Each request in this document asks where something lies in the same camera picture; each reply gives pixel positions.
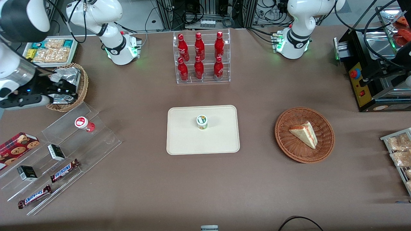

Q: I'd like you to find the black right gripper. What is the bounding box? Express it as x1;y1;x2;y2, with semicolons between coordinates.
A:
18;73;78;97

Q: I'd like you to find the cream plastic tray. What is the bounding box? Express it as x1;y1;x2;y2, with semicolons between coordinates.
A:
166;105;240;155

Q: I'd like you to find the steel food tray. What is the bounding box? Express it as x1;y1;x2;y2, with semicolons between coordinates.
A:
375;6;411;47

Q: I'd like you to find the silver foil packet stack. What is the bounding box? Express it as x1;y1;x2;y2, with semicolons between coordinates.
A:
51;67;81;105

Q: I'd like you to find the light wicker basket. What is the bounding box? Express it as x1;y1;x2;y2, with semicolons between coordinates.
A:
46;63;89;112

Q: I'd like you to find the clear cracker bag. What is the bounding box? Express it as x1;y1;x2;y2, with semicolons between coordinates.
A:
45;39;65;49
33;47;70;63

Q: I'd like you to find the white plastic snack bin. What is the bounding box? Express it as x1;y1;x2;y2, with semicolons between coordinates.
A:
22;37;79;69

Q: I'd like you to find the clear acrylic stepped stand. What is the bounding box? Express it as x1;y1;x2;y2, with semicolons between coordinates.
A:
0;102;122;216

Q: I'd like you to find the small black carton box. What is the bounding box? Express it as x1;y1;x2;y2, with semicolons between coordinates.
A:
48;144;66;161
17;166;38;182

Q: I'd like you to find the red tartan cookie box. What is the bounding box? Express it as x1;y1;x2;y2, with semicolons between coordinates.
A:
0;132;40;170

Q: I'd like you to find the Snickers chocolate bar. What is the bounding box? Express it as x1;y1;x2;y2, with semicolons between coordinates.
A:
18;185;52;209
50;159;80;183

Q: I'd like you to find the red cola bottle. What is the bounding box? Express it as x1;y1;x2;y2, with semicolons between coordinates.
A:
178;34;190;62
214;56;224;81
178;57;189;81
195;32;205;61
214;31;225;59
194;56;204;80

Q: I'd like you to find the clear acrylic bottle rack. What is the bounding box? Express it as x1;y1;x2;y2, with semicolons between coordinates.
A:
173;28;231;84

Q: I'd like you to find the round brown wicker basket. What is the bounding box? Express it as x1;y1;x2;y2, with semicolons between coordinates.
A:
275;107;335;164

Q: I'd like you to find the triangular sandwich slice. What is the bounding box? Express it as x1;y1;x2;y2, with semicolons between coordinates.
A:
288;121;318;150

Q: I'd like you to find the black machine with yellow panel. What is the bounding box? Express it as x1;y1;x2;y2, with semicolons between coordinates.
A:
333;29;411;113

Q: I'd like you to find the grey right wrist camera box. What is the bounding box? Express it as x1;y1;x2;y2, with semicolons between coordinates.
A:
0;95;52;110

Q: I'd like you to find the black looped cable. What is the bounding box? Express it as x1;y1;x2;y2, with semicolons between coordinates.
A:
278;216;324;231

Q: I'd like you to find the thick black cable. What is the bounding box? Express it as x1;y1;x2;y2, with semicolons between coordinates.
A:
363;0;411;69

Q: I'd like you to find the grey wire rack tray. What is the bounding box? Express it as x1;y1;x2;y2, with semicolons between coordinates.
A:
380;128;411;196

